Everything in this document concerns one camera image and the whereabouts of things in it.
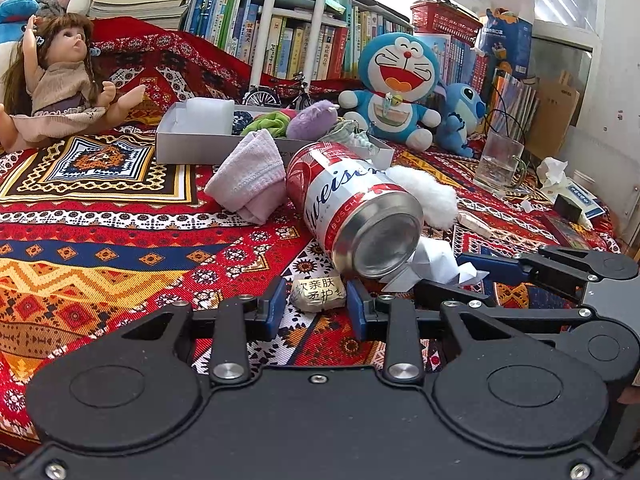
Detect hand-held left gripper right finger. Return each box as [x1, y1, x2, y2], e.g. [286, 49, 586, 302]
[346, 280, 533, 386]

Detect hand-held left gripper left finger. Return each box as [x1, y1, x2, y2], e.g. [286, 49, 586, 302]
[122, 277, 289, 385]

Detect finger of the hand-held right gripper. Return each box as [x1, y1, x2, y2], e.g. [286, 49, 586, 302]
[414, 280, 597, 343]
[457, 245, 602, 307]

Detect small beige tissue packet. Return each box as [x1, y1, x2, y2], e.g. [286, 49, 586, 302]
[289, 275, 348, 314]

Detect white paper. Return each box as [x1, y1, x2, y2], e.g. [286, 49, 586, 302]
[382, 237, 490, 294]

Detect white cardboard box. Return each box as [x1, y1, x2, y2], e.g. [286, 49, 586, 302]
[155, 97, 396, 171]

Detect pink green cloth flower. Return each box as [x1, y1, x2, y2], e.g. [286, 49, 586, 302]
[240, 108, 299, 139]

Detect small cream wrapper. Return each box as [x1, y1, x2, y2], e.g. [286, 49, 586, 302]
[457, 211, 494, 239]

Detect dark red flat case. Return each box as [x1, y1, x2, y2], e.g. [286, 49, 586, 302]
[542, 212, 594, 251]

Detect white fluffy pompom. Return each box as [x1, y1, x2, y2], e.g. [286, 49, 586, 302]
[387, 165, 460, 231]

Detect small black box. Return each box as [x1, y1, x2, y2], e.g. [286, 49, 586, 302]
[555, 194, 581, 224]

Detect clear glass mug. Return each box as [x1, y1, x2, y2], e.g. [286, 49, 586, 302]
[472, 130, 529, 199]

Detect white blue tissue pack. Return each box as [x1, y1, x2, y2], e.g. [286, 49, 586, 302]
[537, 157, 607, 222]

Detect red white beer can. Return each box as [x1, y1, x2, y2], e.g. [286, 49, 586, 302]
[286, 141, 425, 280]

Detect pink folded towel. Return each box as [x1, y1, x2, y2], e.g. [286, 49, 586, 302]
[204, 129, 287, 225]

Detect blue alien plush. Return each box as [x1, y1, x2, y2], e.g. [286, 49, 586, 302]
[434, 82, 489, 159]

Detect brown cardboard sheet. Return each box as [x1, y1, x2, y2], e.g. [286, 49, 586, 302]
[525, 70, 581, 159]

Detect green white patterned cloth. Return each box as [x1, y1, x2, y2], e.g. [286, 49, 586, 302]
[317, 119, 382, 159]

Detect dark blue patterned cloth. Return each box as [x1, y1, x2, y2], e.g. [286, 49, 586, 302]
[231, 110, 256, 136]

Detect red patterned blanket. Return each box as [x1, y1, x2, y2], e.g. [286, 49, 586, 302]
[0, 15, 622, 461]

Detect purple plush toy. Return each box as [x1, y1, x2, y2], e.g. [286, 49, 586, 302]
[286, 100, 341, 142]

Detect white foam block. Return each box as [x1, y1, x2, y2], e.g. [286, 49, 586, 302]
[185, 97, 236, 136]

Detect miniature black bicycle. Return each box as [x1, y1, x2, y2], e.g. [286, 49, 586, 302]
[243, 72, 314, 111]

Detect blue white cat plush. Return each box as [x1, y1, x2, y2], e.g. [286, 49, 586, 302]
[338, 32, 442, 151]

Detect blue paper bag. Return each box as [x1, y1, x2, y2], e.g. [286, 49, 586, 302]
[475, 0, 535, 80]

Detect red plastic basket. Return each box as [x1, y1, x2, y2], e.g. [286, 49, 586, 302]
[410, 0, 484, 37]

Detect row of colourful standing books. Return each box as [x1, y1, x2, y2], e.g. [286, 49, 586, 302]
[182, 0, 542, 142]

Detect brown-haired doll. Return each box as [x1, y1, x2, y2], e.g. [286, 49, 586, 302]
[0, 12, 149, 154]

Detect stack of lying books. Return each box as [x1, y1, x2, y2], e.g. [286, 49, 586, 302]
[89, 0, 190, 31]

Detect blue plush toy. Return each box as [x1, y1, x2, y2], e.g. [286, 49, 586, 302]
[0, 0, 41, 44]

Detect white plastic pipe frame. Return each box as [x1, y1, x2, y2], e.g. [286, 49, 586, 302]
[250, 0, 336, 89]

